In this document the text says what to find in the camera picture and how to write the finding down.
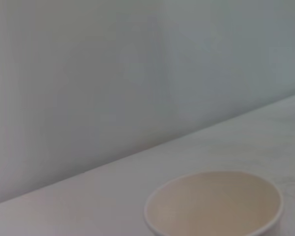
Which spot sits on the white paper cup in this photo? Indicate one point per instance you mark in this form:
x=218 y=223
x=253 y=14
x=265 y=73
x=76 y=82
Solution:
x=211 y=209

